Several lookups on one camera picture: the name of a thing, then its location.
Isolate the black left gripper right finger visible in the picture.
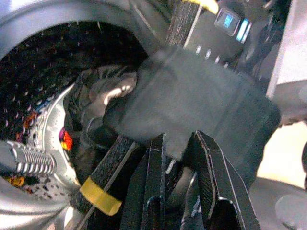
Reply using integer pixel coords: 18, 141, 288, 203
194, 130, 261, 230

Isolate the black washer control panel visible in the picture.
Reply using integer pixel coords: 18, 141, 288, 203
183, 6, 255, 71

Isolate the grey washer door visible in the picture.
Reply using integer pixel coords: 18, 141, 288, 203
248, 176, 307, 230

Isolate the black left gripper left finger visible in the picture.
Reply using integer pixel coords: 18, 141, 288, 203
119, 133, 168, 230

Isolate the grey washer door gasket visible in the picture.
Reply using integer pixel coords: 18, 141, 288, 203
0, 0, 170, 230

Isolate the white washing machine body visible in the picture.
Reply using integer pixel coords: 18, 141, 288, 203
265, 0, 307, 103

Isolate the dark grey garment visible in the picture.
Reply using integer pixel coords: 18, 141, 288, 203
63, 64, 139, 147

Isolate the silver perforated washer drum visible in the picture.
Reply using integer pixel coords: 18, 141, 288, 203
0, 21, 150, 201

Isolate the ribbed silver drum paddle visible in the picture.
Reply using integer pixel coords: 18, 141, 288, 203
6, 140, 57, 177

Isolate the black yellow-trimmed garment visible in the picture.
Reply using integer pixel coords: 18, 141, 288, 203
79, 0, 219, 216

